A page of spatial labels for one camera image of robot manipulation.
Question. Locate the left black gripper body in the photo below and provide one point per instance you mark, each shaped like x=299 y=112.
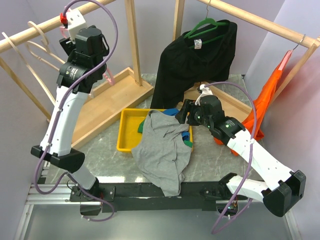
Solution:
x=69 y=47

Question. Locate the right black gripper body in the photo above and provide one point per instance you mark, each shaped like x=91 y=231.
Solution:
x=205 y=121

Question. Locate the pink plastic hanger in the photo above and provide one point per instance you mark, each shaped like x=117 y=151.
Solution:
x=107 y=75

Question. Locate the grey tank top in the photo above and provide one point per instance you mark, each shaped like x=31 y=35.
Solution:
x=165 y=174

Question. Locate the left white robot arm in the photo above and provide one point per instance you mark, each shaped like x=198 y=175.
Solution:
x=72 y=92

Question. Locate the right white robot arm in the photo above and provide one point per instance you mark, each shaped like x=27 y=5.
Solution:
x=280 y=188

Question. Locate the green hanger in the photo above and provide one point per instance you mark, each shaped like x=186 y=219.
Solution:
x=204 y=27

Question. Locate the pink hanger metal hook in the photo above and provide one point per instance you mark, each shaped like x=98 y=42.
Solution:
x=288 y=55

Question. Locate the blue shirt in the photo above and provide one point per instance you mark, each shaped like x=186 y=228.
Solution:
x=172 y=112

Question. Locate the green shirt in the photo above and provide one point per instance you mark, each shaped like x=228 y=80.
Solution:
x=187 y=143

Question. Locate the right wooden clothes rack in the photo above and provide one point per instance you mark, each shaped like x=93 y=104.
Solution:
x=266 y=29

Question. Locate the wooden clothes rack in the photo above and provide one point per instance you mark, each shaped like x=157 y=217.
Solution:
x=105 y=108
x=266 y=29

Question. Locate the orange shirt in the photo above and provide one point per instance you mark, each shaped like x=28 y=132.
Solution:
x=263 y=101

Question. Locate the left wooden clothes rack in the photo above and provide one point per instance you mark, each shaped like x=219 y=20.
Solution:
x=105 y=108

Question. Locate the yellow plastic tray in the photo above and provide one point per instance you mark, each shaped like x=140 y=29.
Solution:
x=130 y=130

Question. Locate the black shirt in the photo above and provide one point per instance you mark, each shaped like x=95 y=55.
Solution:
x=181 y=65

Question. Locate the black base bar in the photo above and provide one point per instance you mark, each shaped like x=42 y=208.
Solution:
x=146 y=196

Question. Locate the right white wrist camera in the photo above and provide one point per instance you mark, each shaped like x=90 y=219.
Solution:
x=204 y=91

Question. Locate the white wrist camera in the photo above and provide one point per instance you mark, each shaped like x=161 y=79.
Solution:
x=76 y=22
x=204 y=91

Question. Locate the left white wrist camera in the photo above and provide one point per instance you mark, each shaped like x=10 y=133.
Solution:
x=76 y=22

